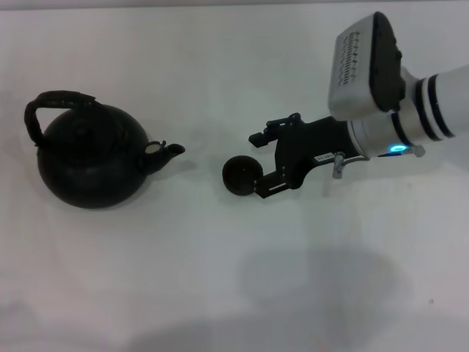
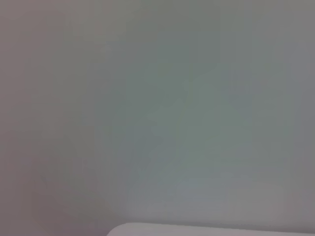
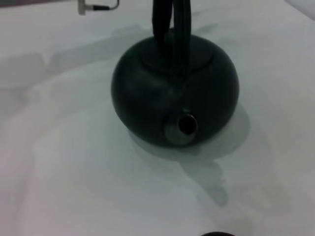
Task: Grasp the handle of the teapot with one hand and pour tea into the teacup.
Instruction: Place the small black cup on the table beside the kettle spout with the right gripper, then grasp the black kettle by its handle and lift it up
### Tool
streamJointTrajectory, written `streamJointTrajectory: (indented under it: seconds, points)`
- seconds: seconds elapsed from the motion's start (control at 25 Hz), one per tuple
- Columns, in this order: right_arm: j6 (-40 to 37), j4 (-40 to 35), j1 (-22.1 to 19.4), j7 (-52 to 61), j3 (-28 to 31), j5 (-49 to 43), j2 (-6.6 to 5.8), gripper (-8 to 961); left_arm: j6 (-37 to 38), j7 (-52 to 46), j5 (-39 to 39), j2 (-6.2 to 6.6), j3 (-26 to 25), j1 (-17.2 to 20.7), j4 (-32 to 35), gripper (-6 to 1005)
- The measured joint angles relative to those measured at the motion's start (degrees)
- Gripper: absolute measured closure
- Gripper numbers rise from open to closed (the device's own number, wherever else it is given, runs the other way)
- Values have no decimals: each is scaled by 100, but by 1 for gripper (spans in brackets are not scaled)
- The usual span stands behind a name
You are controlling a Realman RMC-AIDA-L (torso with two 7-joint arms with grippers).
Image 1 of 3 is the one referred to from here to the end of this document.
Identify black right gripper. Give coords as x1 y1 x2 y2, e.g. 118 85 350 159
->
248 112 359 201

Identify grey cable with metal connector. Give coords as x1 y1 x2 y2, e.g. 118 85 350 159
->
331 144 426 180

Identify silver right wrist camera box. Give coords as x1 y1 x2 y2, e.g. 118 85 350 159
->
328 10 408 122

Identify black round teapot with handle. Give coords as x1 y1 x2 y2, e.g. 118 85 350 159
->
23 89 186 210

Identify small dark brown teacup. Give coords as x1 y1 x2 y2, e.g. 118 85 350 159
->
222 155 264 197

